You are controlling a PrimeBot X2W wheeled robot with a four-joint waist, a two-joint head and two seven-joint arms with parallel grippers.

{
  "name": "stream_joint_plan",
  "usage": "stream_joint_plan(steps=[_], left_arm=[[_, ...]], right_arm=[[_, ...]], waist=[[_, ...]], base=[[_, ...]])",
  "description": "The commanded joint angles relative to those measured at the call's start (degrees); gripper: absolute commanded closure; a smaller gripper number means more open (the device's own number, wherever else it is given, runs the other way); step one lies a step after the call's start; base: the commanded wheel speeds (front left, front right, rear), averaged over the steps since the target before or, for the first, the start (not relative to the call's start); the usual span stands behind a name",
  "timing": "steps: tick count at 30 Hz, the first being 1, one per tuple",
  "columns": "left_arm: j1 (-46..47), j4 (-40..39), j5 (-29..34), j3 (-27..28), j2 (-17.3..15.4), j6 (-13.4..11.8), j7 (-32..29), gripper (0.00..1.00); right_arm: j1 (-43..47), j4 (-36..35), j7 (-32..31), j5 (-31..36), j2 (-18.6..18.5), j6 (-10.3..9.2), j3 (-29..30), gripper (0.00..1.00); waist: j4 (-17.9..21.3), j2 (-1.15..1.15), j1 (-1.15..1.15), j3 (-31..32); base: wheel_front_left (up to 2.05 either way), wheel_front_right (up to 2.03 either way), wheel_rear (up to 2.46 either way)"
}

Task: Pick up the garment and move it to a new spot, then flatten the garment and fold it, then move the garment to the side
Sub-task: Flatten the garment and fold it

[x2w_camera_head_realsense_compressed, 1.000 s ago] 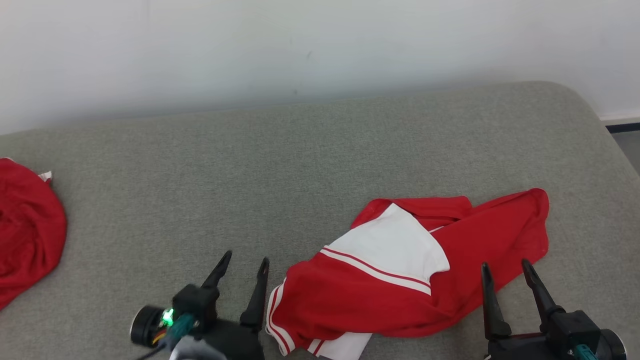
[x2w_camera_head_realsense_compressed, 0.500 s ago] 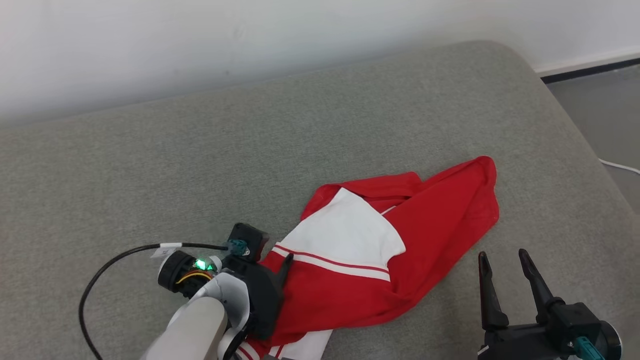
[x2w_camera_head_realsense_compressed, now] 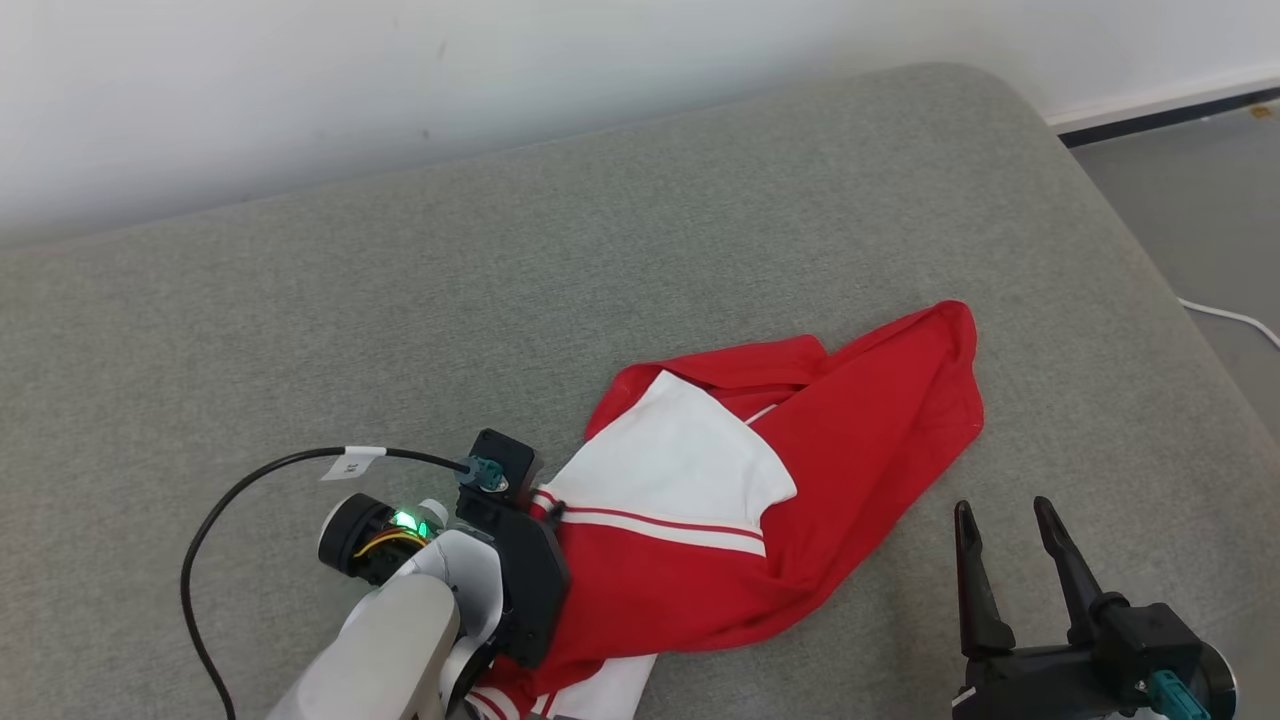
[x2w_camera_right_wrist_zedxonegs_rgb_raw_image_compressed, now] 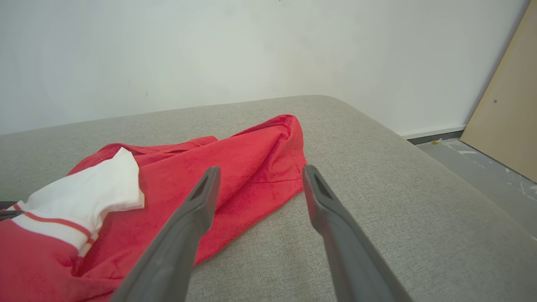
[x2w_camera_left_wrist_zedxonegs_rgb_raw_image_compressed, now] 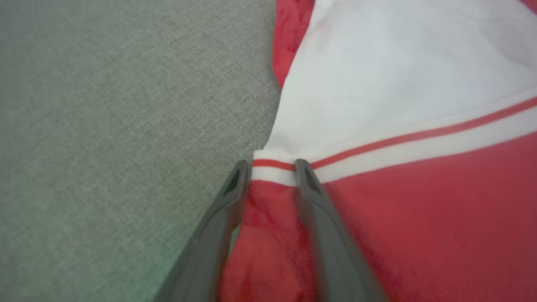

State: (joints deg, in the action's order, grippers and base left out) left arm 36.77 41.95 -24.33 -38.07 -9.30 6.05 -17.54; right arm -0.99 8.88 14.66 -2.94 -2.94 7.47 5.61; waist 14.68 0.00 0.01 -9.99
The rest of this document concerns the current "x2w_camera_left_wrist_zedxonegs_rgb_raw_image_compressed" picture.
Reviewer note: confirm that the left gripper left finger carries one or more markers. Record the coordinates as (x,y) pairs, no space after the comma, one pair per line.
(205,251)

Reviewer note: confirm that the grey fabric sofa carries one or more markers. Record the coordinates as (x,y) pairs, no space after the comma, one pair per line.
(105,147)

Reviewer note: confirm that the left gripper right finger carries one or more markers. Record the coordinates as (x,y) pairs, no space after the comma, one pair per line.
(335,260)

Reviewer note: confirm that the red and white shirt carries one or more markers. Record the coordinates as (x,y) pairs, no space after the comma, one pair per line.
(419,63)

